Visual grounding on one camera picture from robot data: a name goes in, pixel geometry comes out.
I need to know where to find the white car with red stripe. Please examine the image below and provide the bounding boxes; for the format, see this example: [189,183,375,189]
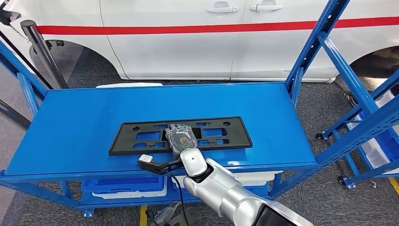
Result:
[0,0,399,83]

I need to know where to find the black stanchion belt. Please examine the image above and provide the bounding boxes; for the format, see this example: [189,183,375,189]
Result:
[0,29,54,90]

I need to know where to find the blue metal rack on casters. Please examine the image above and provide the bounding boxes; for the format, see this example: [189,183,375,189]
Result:
[315,69,399,190]

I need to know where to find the blue metal shelf rack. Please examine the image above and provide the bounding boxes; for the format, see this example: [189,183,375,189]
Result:
[0,0,399,219]

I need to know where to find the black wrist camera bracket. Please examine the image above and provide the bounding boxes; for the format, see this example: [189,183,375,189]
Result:
[137,157,184,176]

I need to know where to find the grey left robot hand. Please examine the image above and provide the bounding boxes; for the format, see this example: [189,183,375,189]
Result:
[152,202,183,226]

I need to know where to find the black camera cable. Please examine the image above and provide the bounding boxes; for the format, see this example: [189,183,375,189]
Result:
[163,168,192,226]

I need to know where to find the blue plastic bin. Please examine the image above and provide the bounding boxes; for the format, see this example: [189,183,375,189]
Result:
[81,176,167,196]
[358,111,399,163]

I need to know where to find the black plastic plate frame part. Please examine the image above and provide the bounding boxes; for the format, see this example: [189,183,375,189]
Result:
[108,116,254,157]

